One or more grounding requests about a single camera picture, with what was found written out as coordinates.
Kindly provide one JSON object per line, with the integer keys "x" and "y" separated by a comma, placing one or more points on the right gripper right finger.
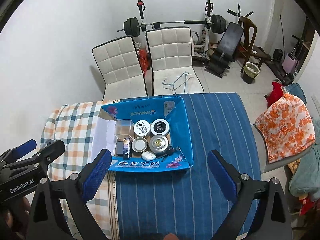
{"x": 272, "y": 217}

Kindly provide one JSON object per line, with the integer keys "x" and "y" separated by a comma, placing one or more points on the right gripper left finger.
{"x": 46, "y": 219}

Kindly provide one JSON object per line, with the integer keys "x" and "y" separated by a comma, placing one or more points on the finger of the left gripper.
{"x": 12, "y": 155}
{"x": 44, "y": 156}

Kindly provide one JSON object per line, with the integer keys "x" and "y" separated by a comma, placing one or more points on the black rectangular device box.
{"x": 120, "y": 148}

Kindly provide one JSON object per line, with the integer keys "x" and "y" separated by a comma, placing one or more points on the white earbuds case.
{"x": 148, "y": 156}

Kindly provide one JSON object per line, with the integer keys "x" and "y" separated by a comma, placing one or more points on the gold round tin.
{"x": 159, "y": 144}

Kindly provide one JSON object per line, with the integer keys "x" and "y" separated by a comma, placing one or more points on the black key bunch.
{"x": 168, "y": 153}

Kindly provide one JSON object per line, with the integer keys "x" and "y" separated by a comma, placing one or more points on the operator left hand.
{"x": 15, "y": 219}

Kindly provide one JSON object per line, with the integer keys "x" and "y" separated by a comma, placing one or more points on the plaid checked cloth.
{"x": 75, "y": 125}

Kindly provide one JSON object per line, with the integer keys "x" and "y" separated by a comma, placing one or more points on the teal fabric pile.
{"x": 306, "y": 178}

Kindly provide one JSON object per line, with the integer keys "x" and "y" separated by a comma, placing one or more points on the clear plastic box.
{"x": 124, "y": 129}

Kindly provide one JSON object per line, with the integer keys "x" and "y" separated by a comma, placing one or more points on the orange floral cushion chair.
{"x": 283, "y": 133}

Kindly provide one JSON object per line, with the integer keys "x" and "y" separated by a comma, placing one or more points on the white round tin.
{"x": 142, "y": 128}

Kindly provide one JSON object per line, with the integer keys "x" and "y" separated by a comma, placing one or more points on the blue milk carton box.
{"x": 172, "y": 109}

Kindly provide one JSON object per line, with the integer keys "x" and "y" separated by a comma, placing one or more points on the black lid round tin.
{"x": 160, "y": 127}

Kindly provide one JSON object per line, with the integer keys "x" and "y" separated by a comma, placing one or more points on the left white padded chair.
{"x": 118, "y": 63}

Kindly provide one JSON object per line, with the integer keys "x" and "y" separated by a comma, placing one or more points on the white padded chair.
{"x": 170, "y": 52}
{"x": 118, "y": 63}

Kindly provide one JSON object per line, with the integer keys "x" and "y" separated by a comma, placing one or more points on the red bag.
{"x": 275, "y": 94}

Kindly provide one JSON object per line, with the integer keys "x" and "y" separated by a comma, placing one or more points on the dark waste bin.
{"x": 250, "y": 72}

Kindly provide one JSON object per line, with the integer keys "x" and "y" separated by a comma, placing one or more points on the barbell with black weights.
{"x": 132, "y": 27}

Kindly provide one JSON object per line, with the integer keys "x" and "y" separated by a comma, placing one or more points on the pink suitcase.
{"x": 290, "y": 63}

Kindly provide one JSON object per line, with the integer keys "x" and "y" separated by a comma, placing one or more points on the right white padded chair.
{"x": 170, "y": 52}

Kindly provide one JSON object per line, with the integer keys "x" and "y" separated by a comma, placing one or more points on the black weight bench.
{"x": 223, "y": 53}

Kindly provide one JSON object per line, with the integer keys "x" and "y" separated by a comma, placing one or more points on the brown wooden chair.
{"x": 247, "y": 48}

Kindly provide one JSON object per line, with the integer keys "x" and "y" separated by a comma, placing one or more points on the wire clothes hanger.
{"x": 179, "y": 85}

